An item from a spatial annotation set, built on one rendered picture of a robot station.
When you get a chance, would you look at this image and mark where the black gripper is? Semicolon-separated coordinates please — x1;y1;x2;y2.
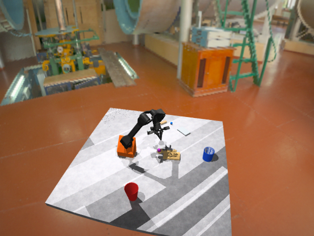
147;122;170;140

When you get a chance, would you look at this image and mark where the blue mug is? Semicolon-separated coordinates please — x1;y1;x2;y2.
202;147;215;163

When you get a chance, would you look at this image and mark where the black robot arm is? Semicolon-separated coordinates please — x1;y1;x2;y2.
120;108;166;149

